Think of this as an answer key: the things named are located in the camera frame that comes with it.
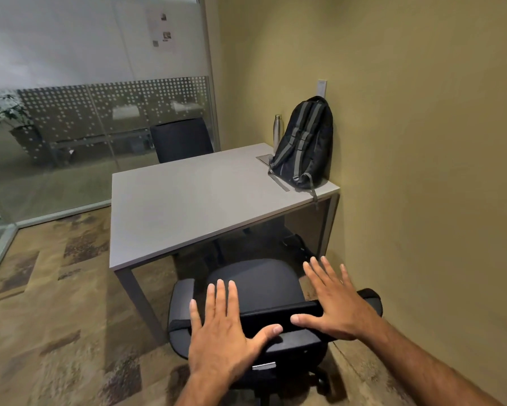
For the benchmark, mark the person's right hand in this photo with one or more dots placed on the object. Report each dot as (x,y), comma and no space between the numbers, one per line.
(342,310)

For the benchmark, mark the person's left hand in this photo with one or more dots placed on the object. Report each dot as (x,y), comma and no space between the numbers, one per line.
(219,344)

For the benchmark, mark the person's right middle finger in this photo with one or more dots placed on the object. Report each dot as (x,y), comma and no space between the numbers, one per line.
(321,274)

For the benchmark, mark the person's right thumb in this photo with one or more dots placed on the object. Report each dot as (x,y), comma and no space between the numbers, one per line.
(306,321)

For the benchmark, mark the person's left middle finger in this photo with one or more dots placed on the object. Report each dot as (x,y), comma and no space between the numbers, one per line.
(222,301)

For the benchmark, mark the person's left thumb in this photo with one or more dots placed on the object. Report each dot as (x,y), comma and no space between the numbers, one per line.
(266,336)

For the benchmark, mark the person's right little finger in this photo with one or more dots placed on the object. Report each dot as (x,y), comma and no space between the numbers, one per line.
(345,278)

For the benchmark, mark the person's left little finger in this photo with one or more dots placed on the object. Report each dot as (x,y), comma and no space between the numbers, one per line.
(195,315)

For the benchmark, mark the person's left forearm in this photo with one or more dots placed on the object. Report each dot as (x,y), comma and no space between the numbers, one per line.
(205,391)

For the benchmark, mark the person's right forearm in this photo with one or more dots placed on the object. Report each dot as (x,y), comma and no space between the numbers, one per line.
(422,367)

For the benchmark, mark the black office chair with armrests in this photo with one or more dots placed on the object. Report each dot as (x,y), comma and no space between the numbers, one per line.
(257,287)

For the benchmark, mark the grey office desk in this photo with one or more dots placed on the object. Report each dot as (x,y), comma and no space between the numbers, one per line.
(194,198)

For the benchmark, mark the steel water bottle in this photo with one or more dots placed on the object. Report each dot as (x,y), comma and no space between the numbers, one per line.
(277,135)

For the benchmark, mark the black armless office chair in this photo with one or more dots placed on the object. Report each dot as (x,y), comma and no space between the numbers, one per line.
(181,139)

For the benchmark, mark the grey bench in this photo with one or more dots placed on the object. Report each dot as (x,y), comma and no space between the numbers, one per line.
(101,141)

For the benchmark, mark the green potted plant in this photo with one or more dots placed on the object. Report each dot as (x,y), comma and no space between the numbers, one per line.
(8,112)

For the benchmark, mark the paper notice on glass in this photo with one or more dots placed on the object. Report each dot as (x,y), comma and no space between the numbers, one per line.
(160,27)

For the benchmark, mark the dotted glass partition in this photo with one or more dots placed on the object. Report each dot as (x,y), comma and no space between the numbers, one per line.
(67,46)

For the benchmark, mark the white wall outlet plate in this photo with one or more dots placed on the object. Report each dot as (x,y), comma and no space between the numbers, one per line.
(321,87)

